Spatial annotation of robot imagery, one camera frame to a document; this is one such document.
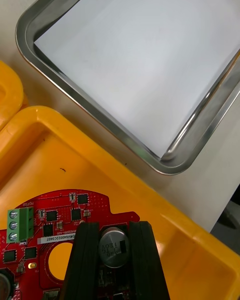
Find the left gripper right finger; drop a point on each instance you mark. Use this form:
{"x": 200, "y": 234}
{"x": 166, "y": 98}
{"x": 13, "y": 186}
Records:
{"x": 145, "y": 260}

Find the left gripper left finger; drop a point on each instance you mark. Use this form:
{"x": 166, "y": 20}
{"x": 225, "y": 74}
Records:
{"x": 82, "y": 260}

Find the round red circuit board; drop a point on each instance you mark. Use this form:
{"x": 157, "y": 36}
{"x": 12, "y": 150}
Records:
{"x": 62, "y": 212}

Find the yellow-orange plastic bin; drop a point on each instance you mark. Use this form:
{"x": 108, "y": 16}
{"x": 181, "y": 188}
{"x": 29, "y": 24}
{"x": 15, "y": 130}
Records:
{"x": 10, "y": 87}
{"x": 125, "y": 192}

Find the white paper sheet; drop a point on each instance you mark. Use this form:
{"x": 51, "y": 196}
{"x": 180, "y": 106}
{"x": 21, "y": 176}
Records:
{"x": 137, "y": 55}

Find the steel tray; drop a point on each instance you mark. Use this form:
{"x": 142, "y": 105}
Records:
{"x": 25, "y": 30}

